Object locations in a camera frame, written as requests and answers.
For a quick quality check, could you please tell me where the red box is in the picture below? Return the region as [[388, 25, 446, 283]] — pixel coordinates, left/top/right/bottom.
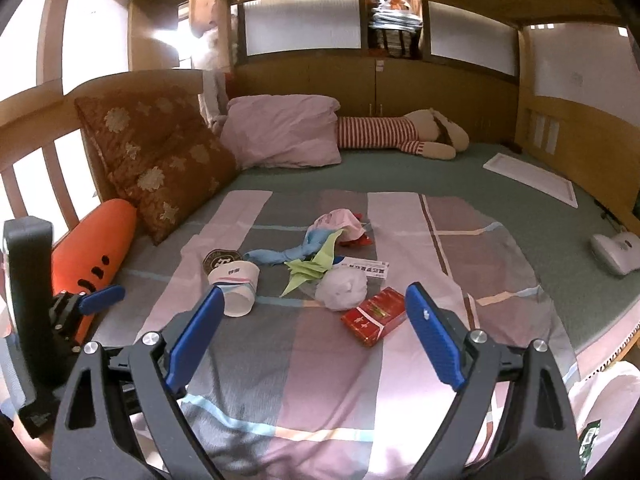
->
[[341, 287, 407, 348]]

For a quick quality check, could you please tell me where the light blue cloth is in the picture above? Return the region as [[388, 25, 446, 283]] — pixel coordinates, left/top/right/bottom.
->
[[243, 227, 346, 267]]

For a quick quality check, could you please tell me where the striped plush toy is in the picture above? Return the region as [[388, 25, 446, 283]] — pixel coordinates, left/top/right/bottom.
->
[[336, 109, 471, 161]]

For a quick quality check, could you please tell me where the pink grey patchwork blanket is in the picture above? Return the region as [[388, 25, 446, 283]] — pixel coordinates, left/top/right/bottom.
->
[[90, 190, 581, 480]]

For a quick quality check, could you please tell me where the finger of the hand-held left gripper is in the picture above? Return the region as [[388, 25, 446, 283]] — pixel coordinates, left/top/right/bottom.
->
[[62, 285, 126, 317]]

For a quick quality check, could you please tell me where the green bed sheet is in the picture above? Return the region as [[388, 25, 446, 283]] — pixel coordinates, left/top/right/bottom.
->
[[215, 142, 640, 356]]

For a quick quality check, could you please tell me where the white paper cup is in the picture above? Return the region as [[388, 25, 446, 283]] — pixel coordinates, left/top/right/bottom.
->
[[207, 261, 261, 318]]

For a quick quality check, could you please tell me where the pink cloth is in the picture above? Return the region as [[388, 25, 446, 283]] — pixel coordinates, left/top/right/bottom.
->
[[312, 208, 368, 241]]

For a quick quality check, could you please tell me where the green folded paper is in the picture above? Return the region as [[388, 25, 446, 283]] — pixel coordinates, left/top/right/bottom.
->
[[279, 232, 346, 298]]

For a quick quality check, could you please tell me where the white plastic basket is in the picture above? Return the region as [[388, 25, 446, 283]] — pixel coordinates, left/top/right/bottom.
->
[[570, 360, 640, 476]]

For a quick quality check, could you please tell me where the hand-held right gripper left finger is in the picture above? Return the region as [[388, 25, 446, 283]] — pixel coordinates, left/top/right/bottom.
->
[[50, 284, 227, 480]]

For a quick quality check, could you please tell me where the stack of books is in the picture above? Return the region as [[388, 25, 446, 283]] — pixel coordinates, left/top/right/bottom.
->
[[367, 0, 423, 30]]

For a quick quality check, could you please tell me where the wooden bed frame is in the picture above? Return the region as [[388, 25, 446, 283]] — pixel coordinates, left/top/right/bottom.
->
[[0, 0, 640, 361]]

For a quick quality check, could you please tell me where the grey white cloth bundle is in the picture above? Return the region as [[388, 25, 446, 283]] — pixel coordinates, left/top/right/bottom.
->
[[197, 67, 231, 131]]

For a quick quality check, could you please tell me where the white flat board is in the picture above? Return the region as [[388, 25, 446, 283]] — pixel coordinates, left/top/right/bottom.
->
[[482, 152, 579, 209]]

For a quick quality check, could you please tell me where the brown floral pillow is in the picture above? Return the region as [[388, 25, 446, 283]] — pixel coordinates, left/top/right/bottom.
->
[[74, 92, 238, 246]]

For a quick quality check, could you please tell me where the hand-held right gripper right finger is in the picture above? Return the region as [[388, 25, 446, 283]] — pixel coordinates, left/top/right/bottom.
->
[[404, 281, 584, 480]]

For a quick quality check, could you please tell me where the wooden wardrobe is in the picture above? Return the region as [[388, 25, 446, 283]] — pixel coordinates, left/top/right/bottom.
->
[[127, 0, 190, 69]]

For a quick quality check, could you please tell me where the white tissue ball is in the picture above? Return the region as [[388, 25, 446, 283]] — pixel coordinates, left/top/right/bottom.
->
[[314, 265, 368, 311]]

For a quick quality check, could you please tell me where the white handheld appliance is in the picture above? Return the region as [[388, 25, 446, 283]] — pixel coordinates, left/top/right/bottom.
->
[[589, 230, 640, 277]]

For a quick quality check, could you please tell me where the pink pillow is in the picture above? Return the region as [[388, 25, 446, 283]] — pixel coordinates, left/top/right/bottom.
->
[[220, 94, 343, 170]]

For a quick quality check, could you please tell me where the frosted glass panel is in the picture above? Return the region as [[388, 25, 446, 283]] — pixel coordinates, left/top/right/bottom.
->
[[240, 0, 363, 57], [429, 2, 518, 78]]

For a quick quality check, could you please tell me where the pale plush toy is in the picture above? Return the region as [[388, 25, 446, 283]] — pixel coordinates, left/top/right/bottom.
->
[[197, 10, 233, 68]]

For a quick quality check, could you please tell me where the white blue box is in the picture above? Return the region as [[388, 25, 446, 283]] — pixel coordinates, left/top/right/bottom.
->
[[332, 255, 390, 276]]

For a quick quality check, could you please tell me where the orange carrot plush pillow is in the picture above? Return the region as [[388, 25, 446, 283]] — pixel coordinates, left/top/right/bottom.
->
[[50, 199, 138, 346]]

